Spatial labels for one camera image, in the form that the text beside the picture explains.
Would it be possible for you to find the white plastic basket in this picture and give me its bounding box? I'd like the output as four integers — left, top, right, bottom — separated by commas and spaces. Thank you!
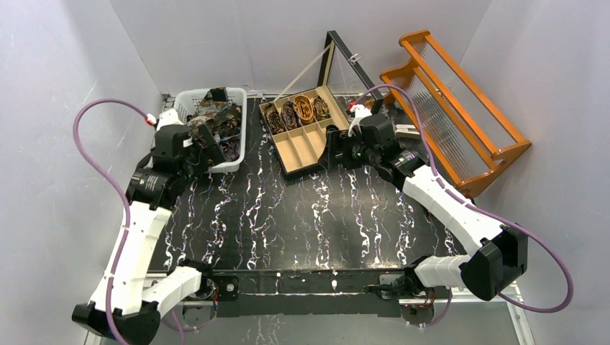
167, 87, 247, 174

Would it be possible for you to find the rolled orange tie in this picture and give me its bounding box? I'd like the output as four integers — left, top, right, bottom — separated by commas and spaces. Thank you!
293, 95, 316, 125

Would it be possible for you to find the white stapler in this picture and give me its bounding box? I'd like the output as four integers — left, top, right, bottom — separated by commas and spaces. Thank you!
394, 124, 421, 139

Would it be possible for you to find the wooden tie storage box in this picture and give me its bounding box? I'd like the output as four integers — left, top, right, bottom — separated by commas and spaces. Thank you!
259, 86, 349, 180

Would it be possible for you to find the glass box lid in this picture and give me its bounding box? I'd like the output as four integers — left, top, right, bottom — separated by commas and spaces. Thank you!
317, 30, 375, 96

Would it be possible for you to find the purple cable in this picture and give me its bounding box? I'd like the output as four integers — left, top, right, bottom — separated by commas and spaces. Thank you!
72, 98, 217, 345
355, 84, 575, 329

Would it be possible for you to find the rolled purple patterned tie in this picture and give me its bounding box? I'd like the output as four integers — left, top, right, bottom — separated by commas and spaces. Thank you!
281, 101, 300, 131

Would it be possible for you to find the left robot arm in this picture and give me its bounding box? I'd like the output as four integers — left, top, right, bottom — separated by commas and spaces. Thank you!
72, 109, 224, 344

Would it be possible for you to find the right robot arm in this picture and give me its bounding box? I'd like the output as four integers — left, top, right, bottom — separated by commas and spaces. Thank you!
319, 105, 528, 301

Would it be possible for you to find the rolled brown patterned tie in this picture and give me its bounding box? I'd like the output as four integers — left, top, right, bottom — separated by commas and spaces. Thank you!
311, 96, 331, 121

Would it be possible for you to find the orange wooden rack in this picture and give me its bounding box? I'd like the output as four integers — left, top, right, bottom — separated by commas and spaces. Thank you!
380, 30, 532, 198

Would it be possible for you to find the pile of patterned ties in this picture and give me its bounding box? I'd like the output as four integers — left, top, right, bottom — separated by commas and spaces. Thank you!
186, 87, 242, 162

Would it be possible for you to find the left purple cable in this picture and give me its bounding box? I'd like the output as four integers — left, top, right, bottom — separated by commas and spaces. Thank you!
72, 98, 217, 345

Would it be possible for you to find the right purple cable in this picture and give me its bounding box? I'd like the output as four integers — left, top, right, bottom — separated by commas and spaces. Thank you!
355, 84, 575, 329

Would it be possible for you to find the rolled dark striped tie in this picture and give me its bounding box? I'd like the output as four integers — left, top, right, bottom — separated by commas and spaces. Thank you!
264, 103, 285, 135

